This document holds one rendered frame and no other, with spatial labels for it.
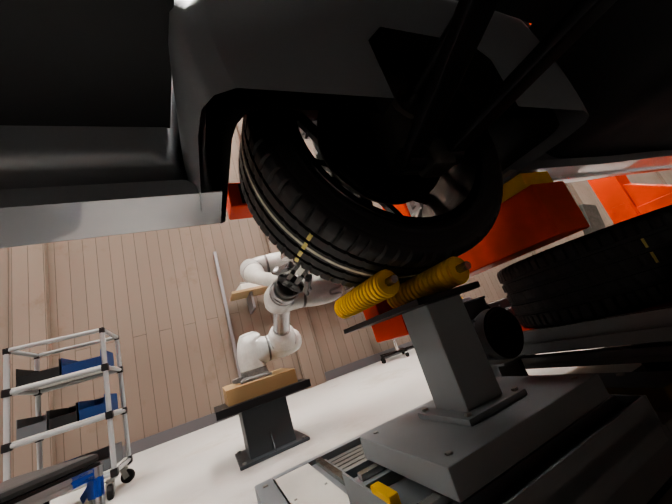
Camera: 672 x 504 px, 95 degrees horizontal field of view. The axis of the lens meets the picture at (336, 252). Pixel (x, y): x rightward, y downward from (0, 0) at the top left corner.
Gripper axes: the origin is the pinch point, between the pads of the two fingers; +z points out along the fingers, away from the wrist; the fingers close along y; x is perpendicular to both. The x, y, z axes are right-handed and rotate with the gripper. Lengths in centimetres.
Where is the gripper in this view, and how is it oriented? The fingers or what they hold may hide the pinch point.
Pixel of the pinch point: (303, 266)
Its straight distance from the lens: 80.0
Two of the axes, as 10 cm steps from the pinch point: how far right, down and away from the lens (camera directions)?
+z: 3.5, -3.7, -8.6
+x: 4.2, -7.6, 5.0
